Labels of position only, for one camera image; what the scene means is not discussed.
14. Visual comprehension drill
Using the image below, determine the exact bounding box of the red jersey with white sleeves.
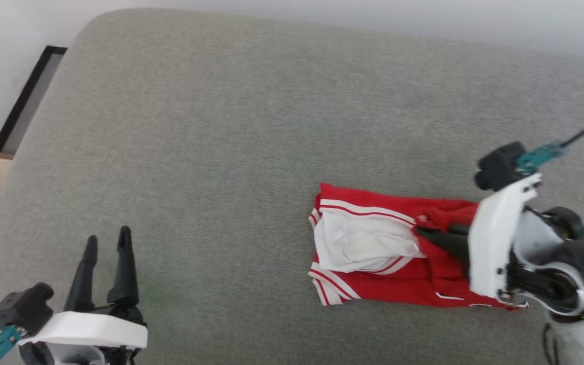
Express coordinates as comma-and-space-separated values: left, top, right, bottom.
308, 182, 529, 311

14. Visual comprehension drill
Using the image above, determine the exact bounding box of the black framed panel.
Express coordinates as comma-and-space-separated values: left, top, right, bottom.
0, 45, 68, 154

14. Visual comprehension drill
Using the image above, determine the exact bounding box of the right camera cable teal plug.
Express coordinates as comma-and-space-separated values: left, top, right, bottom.
515, 95, 584, 176

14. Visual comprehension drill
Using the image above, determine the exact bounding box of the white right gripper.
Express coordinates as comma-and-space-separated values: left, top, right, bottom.
416, 172, 544, 301

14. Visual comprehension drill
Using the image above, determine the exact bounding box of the left camera cable teal plug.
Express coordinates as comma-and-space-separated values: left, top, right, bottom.
0, 326, 23, 365

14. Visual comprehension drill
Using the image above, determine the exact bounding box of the camera cable teal plug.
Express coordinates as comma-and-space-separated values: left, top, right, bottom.
515, 95, 584, 176
0, 326, 23, 365

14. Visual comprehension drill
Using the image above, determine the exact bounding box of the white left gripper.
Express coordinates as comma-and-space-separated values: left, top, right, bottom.
17, 226, 149, 365

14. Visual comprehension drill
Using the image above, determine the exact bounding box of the grey fabric sofa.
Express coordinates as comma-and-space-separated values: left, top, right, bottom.
0, 8, 584, 365

